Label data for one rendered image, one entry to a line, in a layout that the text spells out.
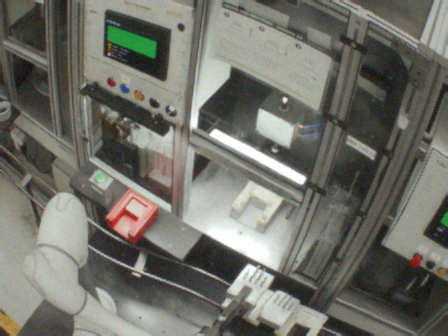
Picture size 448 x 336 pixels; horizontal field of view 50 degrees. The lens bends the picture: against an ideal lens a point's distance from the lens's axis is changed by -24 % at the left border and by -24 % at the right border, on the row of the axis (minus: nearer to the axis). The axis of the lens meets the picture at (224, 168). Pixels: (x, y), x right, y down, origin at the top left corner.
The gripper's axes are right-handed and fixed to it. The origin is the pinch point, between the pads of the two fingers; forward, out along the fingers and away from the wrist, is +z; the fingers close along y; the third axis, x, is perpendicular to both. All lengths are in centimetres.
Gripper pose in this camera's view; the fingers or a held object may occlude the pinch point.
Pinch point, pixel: (242, 297)
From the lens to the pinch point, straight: 180.6
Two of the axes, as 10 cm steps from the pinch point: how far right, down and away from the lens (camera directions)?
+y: 0.8, -6.0, -8.0
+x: -8.5, -4.6, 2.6
